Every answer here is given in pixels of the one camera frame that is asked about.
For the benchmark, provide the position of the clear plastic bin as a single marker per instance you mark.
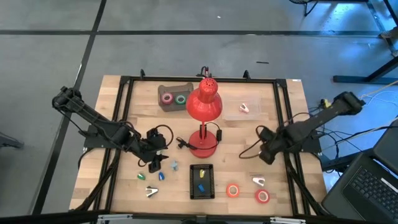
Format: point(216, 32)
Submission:
point(231, 112)

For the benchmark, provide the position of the blue mini stapler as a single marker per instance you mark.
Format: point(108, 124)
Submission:
point(161, 175)
point(201, 187)

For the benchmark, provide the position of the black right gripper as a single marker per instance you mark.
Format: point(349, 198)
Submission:
point(270, 146)

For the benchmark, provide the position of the grey translucent plastic bin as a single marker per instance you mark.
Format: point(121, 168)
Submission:
point(174, 107)

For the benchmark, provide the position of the green tape roll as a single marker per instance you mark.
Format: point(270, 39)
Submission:
point(180, 95)

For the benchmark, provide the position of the black frame clamp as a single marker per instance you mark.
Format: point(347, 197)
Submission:
point(246, 74)
point(142, 74)

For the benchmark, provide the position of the black rig crossbar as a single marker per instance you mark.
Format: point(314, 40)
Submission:
point(46, 217)

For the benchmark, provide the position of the person's shoe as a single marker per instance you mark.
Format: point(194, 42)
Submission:
point(395, 53)
point(388, 33)

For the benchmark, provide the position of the pink tape roll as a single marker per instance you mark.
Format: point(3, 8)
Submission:
point(167, 94)

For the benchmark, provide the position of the red tape roll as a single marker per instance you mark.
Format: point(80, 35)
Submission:
point(262, 190)

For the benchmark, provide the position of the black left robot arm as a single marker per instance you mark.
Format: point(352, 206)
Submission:
point(93, 118)

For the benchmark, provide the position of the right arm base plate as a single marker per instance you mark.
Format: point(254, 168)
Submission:
point(308, 147)

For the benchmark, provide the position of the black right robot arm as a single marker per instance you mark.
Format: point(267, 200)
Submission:
point(311, 126)

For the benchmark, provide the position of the light blue staple remover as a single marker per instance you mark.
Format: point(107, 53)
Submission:
point(174, 165)

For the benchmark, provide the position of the orange tape roll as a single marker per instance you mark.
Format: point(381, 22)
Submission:
point(233, 185)

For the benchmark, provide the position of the black mesh basket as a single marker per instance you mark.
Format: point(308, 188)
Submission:
point(194, 180)

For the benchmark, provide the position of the black desk frame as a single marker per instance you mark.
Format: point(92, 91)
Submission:
point(348, 79)

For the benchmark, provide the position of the red desk lamp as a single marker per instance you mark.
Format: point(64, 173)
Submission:
point(203, 105)

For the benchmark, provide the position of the pink staple remover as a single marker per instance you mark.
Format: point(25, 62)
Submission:
point(244, 108)

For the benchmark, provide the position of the grey chair leg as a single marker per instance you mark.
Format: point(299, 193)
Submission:
point(9, 143)

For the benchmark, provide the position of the green mini stapler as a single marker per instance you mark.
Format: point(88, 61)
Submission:
point(141, 176)

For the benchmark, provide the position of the yellow power plug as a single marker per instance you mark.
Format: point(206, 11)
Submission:
point(326, 102)

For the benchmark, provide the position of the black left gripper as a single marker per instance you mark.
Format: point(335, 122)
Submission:
point(152, 143)

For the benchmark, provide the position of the black laptop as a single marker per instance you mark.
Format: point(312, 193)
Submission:
point(357, 193)

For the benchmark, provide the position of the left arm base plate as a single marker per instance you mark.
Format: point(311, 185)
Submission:
point(93, 143)

